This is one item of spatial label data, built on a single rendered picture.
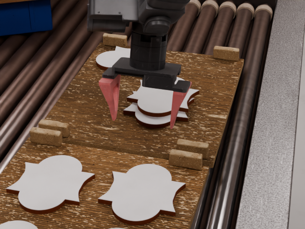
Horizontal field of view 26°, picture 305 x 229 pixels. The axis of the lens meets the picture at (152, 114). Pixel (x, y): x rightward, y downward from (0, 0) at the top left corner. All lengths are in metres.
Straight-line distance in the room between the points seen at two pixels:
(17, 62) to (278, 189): 0.71
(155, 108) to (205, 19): 0.52
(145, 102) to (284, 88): 0.33
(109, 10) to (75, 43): 0.67
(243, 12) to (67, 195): 0.89
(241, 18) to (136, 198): 0.81
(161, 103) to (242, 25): 0.50
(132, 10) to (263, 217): 0.41
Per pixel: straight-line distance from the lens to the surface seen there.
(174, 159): 1.17
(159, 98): 1.34
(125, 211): 1.07
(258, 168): 1.23
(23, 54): 1.62
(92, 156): 1.21
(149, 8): 0.92
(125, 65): 1.05
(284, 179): 1.21
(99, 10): 0.99
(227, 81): 1.45
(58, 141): 1.23
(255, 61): 1.57
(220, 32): 1.70
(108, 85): 1.05
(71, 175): 1.15
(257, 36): 1.69
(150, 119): 1.29
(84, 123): 1.30
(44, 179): 1.15
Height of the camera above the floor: 1.65
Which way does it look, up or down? 32 degrees down
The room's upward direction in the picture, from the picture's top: straight up
